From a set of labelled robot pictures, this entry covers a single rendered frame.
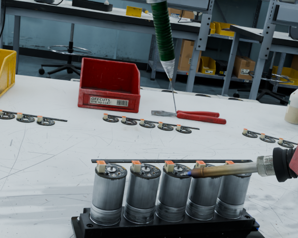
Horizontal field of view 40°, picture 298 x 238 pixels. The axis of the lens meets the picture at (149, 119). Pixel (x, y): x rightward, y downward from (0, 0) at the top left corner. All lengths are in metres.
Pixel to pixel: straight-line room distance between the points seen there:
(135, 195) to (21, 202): 0.12
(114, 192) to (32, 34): 4.56
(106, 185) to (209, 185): 0.09
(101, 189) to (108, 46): 4.51
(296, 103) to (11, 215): 0.56
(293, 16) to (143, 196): 2.64
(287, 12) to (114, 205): 2.64
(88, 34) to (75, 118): 4.19
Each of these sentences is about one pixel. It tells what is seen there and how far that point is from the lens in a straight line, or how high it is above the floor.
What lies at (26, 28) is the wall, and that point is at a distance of 4.84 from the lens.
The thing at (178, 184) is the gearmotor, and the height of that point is 0.80.
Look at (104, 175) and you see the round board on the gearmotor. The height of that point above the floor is 0.81.
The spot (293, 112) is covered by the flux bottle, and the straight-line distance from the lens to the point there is 0.79.
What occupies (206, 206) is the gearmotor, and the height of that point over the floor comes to 0.78.
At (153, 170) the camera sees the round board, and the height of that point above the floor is 0.81.
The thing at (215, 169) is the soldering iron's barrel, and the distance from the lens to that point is 0.31.
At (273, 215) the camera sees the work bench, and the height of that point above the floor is 0.75.
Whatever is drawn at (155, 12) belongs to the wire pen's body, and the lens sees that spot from 0.28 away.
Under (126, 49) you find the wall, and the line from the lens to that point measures 4.81.
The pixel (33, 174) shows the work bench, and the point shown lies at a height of 0.75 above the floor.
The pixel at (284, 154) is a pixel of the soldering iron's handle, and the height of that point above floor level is 0.85.
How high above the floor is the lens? 0.95
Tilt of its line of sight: 18 degrees down
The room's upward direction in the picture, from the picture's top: 9 degrees clockwise
